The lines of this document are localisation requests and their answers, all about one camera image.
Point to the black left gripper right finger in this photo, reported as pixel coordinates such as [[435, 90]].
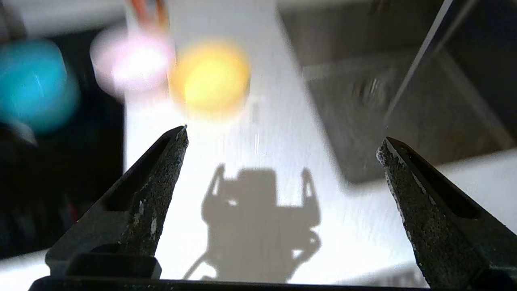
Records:
[[444, 226]]

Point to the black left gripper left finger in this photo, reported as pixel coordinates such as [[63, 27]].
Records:
[[133, 218]]

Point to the pink plastic bowl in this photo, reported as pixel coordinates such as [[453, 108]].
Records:
[[133, 64]]

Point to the yellow plastic bowl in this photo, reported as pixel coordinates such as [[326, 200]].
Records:
[[210, 76]]

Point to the blue plastic bowl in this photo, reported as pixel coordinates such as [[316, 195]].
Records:
[[32, 85]]

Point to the stainless steel sink basin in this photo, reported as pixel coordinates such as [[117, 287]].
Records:
[[363, 133]]

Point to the metal sink drain strainer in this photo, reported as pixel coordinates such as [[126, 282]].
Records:
[[371, 91]]

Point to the black induction cooktop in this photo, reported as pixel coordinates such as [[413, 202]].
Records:
[[60, 182]]

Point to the running tap water stream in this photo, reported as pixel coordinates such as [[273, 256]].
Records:
[[420, 60]]

